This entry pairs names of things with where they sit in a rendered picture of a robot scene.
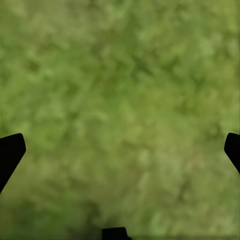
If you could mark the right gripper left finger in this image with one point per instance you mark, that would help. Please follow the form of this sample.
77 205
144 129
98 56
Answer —
12 150

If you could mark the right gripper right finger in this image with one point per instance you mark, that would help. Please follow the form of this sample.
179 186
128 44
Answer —
232 149

